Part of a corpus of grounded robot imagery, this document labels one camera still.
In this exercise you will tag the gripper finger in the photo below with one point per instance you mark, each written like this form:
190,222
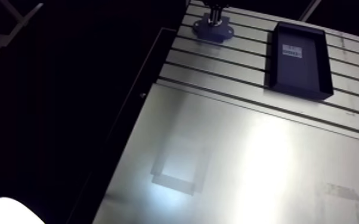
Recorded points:
219,14
212,14

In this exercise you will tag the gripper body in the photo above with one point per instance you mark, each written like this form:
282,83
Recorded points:
216,2

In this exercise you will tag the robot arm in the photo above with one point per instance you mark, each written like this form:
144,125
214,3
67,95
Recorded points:
10,212

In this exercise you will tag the dark blue-grey housing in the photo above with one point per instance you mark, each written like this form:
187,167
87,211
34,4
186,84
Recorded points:
204,31

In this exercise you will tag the dark blue-grey tray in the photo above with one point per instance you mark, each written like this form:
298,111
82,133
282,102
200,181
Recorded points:
295,72

